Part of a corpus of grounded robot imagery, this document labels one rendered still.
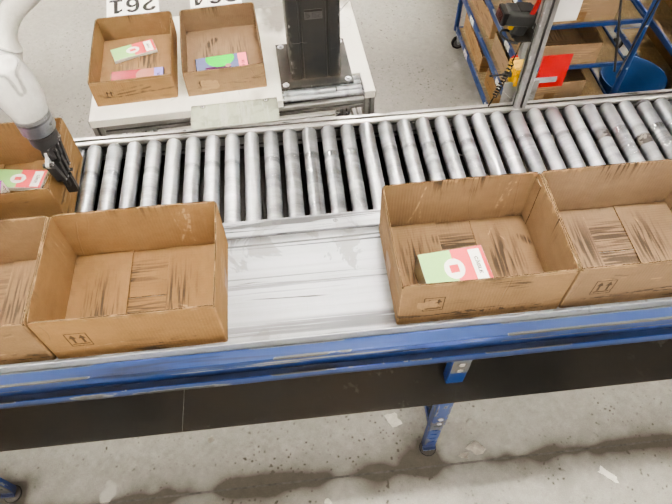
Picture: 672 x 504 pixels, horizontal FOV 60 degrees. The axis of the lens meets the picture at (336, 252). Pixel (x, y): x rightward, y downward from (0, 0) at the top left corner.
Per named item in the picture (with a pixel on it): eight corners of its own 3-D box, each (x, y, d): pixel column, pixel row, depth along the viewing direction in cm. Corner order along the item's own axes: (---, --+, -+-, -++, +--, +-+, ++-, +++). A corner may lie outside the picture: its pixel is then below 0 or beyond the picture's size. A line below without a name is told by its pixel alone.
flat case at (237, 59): (195, 62, 214) (194, 58, 212) (246, 54, 216) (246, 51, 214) (198, 85, 206) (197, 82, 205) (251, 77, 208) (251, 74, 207)
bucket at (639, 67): (572, 103, 311) (591, 58, 287) (629, 99, 312) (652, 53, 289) (593, 145, 293) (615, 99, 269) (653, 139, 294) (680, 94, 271)
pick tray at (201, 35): (256, 24, 230) (253, 1, 221) (267, 86, 208) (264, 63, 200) (184, 33, 227) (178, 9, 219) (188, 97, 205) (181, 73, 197)
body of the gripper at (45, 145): (51, 139, 150) (65, 165, 157) (57, 117, 154) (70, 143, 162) (21, 142, 149) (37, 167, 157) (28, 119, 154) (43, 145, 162)
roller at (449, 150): (445, 122, 203) (447, 111, 199) (482, 241, 173) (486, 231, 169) (431, 123, 203) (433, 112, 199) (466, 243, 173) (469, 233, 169)
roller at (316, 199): (302, 135, 201) (316, 133, 201) (314, 258, 171) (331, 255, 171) (300, 124, 197) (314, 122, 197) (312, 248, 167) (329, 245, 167)
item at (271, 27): (349, 5, 241) (350, -2, 239) (375, 97, 208) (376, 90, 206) (104, 29, 234) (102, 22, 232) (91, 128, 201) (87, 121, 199)
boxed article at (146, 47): (111, 53, 220) (110, 49, 218) (153, 42, 223) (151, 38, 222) (116, 64, 216) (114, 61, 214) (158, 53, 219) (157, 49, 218)
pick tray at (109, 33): (177, 33, 227) (171, 10, 219) (178, 97, 205) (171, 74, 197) (103, 41, 225) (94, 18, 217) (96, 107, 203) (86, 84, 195)
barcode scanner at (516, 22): (488, 29, 185) (499, -2, 176) (523, 31, 187) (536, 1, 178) (493, 42, 181) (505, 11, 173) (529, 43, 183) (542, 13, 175)
